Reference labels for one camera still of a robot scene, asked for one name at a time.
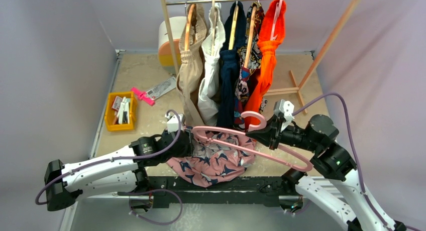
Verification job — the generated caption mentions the navy shorts on hanger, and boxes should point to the navy shorts on hanger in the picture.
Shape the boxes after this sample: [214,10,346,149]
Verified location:
[217,2,247,129]

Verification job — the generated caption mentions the pink shark print shorts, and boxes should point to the pink shark print shorts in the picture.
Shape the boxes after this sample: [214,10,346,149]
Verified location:
[167,141,255,187]

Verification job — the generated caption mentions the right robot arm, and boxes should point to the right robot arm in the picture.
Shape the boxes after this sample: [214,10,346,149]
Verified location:
[246,114,407,230]

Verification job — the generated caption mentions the wooden clothes rack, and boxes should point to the wooden clothes rack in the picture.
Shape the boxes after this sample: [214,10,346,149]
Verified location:
[158,0,368,116]

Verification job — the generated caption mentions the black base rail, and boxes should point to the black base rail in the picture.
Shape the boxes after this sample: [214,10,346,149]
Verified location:
[129,176,307,210]

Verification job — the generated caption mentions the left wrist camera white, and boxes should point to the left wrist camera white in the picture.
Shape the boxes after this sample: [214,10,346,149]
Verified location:
[165,113,185,132]

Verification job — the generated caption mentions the white shorts on hanger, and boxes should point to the white shorts on hanger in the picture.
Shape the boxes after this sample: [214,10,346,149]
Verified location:
[197,3,226,126]

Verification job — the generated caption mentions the pink plastic hanger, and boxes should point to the pink plastic hanger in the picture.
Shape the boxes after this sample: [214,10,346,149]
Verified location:
[191,110,314,173]
[270,0,283,40]

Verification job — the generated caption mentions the pink plastic clip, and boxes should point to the pink plastic clip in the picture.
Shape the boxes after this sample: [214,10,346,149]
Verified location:
[131,87,155,106]

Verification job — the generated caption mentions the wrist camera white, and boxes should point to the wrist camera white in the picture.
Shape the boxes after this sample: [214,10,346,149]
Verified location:
[165,113,185,132]
[273,99,294,132]

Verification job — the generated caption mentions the patterned shorts on hanger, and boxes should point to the patterned shorts on hanger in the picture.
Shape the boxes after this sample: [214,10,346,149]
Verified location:
[233,2,264,131]

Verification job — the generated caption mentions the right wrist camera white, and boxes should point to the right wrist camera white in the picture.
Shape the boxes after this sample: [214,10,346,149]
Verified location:
[273,99,294,132]

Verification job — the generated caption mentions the printed flat package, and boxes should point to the printed flat package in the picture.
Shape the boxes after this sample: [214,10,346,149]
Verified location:
[146,76,176,100]

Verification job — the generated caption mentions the yellow plastic bin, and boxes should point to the yellow plastic bin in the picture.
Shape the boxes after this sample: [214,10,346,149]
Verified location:
[104,91,138,132]

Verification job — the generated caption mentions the round drawer cabinet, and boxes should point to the round drawer cabinet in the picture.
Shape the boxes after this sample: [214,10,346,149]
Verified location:
[157,16,187,70]

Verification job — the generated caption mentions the orange hanger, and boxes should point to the orange hanger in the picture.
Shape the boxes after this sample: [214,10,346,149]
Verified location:
[184,4,196,51]

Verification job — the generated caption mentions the beige shorts on hanger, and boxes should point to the beige shorts on hanger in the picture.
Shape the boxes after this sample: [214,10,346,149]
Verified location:
[176,4,207,127]

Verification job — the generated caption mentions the orange shorts on hanger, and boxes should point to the orange shorts on hanger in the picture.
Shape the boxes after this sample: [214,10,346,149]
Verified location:
[244,0,286,112]

